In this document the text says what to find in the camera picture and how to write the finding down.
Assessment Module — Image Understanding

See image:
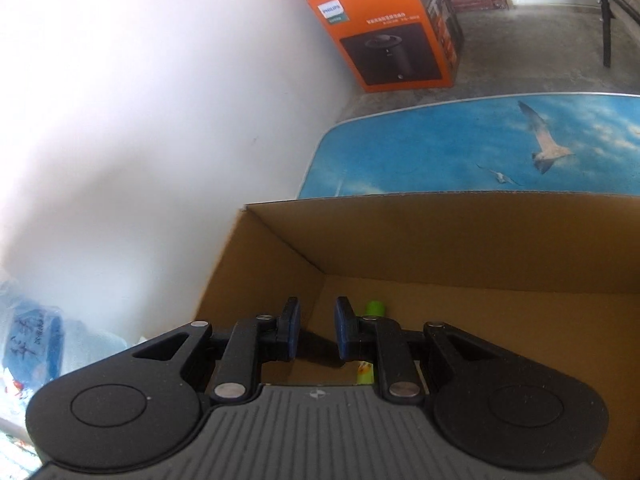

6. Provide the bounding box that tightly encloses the orange appliance carton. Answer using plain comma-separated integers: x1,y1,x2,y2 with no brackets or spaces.
285,0,465,93

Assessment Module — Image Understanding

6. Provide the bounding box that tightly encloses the brown cardboard box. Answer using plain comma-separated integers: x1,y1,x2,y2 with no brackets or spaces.
197,191,640,480

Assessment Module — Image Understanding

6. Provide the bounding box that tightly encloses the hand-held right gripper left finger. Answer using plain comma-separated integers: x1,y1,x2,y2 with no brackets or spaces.
131,296,304,405

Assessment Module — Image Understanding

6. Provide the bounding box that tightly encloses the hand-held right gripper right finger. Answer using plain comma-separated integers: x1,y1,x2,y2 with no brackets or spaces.
334,296,507,405

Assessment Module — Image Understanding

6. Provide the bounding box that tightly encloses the green lip balm tube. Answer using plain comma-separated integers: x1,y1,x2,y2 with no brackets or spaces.
353,300,389,386

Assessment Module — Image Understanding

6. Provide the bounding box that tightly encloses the plastic bag with blue label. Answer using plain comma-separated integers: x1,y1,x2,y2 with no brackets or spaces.
0,267,130,441

